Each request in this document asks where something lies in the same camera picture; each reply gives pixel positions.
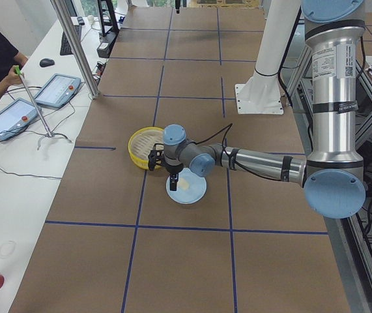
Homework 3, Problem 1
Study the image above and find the near teach pendant tablet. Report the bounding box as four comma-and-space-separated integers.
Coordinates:
0, 98, 38, 140

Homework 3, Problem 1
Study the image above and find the aluminium frame post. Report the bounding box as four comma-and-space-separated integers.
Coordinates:
50, 0, 99, 99

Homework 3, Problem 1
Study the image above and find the white pedestal column base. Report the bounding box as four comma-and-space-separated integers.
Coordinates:
235, 0, 301, 115

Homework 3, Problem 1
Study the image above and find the teach pendant tablet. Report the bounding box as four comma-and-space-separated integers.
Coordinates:
0, 98, 38, 140
35, 73, 81, 108

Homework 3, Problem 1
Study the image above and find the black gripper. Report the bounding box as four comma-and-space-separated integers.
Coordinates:
165, 163, 182, 191

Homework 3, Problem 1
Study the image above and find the metal grabber stick green handle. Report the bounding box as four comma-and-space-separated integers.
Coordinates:
12, 65, 72, 143

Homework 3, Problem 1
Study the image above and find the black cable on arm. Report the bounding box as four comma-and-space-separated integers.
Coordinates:
193, 123, 291, 181

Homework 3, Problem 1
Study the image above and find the far teach pendant tablet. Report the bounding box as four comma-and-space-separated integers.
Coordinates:
35, 73, 81, 108

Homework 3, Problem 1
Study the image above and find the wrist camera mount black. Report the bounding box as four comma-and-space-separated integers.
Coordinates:
148, 143, 165, 171

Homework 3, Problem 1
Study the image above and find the black computer mouse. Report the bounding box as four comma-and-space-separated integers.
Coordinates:
39, 58, 55, 68

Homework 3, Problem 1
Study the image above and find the black keyboard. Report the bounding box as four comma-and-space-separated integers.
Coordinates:
59, 24, 83, 56

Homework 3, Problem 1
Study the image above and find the light blue plate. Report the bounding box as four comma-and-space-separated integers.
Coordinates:
166, 168, 207, 204

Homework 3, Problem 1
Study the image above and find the white steamed bun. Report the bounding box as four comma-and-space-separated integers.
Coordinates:
178, 182, 190, 190

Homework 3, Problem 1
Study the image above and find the yellow bamboo steamer basket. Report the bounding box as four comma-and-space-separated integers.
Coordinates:
128, 127, 164, 170

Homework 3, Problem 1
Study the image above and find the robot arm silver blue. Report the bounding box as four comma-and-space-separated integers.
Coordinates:
149, 1, 365, 218

